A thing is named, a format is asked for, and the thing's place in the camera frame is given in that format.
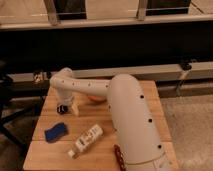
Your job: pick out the black office chair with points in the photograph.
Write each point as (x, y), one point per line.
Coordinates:
(6, 96)

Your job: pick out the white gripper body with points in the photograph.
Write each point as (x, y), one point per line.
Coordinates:
(65, 97)

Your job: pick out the black table clamp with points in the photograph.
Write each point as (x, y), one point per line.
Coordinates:
(40, 76)

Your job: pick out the blue sponge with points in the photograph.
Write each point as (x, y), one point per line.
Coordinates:
(56, 132)

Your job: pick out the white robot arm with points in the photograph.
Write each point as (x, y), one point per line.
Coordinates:
(138, 137)

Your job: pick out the orange bowl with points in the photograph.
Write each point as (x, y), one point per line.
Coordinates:
(96, 99)

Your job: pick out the white plastic bottle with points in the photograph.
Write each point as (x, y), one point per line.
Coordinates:
(85, 141)

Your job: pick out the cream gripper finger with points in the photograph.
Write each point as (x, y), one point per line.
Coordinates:
(74, 109)

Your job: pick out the black clamp right rail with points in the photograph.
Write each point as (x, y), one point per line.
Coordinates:
(186, 65)

